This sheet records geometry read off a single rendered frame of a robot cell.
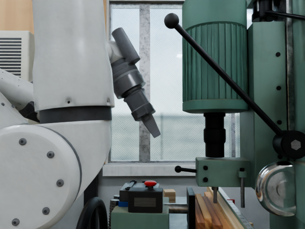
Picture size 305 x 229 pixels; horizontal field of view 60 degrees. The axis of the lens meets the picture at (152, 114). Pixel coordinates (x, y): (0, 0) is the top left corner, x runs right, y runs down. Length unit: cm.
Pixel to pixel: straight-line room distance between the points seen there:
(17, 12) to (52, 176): 230
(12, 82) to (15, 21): 166
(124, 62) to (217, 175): 38
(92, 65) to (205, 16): 51
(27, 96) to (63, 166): 64
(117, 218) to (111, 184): 149
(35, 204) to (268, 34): 66
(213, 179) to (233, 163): 7
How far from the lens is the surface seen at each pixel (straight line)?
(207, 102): 66
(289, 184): 66
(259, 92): 71
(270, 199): 66
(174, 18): 63
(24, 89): 83
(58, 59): 23
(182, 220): 78
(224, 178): 73
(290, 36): 76
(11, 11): 249
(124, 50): 70
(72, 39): 24
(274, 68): 73
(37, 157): 20
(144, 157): 213
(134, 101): 67
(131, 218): 66
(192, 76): 70
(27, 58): 200
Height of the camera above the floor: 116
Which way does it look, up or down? 2 degrees up
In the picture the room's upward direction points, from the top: straight up
